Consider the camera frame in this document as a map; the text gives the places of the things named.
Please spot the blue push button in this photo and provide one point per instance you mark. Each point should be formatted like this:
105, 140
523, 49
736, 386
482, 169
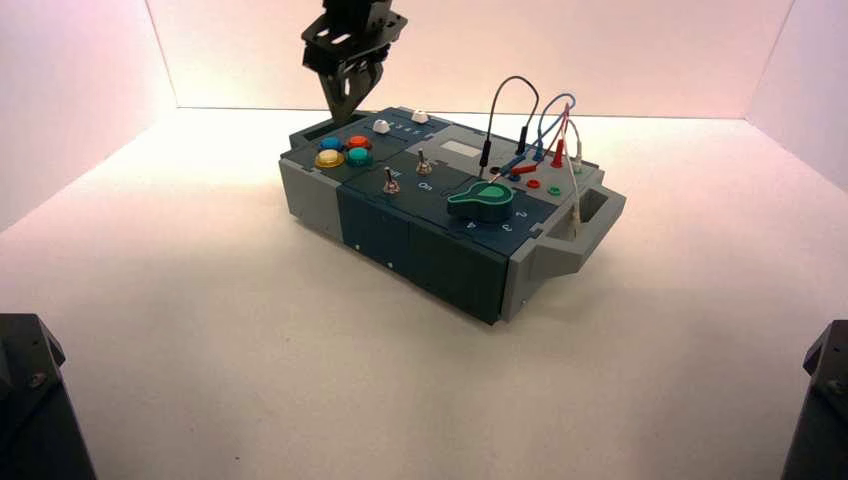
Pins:
330, 143

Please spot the orange-red push button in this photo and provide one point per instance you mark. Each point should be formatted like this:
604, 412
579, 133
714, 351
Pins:
359, 142

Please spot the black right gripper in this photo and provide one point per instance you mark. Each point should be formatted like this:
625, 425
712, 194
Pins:
358, 26

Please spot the metal toggle switch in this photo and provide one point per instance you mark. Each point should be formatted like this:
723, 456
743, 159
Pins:
423, 165
391, 183

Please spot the white slider cap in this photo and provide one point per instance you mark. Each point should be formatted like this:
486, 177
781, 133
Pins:
419, 116
381, 126

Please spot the green rotary knob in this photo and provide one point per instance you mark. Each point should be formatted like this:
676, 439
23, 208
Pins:
482, 203

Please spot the teal green push button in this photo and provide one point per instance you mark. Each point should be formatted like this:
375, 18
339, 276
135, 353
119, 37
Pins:
359, 157

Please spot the grey and blue control box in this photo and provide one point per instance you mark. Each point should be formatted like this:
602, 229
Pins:
397, 245

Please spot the small white display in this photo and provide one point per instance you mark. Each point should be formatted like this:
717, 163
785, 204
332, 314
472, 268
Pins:
461, 149

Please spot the green banana socket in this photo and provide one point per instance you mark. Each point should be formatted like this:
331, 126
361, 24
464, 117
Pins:
554, 191

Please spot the yellow push button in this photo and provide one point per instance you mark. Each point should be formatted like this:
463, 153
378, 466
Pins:
329, 159

